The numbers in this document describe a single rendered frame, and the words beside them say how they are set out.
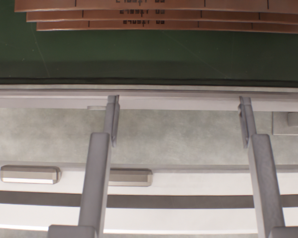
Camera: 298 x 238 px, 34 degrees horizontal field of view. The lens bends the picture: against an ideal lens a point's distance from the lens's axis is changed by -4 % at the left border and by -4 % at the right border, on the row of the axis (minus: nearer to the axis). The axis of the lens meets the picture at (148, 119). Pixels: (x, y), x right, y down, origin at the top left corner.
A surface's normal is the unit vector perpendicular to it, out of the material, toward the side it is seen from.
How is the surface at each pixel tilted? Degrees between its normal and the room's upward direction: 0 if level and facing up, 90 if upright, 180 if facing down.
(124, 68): 2
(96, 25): 2
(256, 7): 2
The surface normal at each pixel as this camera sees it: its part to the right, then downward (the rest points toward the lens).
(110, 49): -0.03, -0.04
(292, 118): -1.00, -0.01
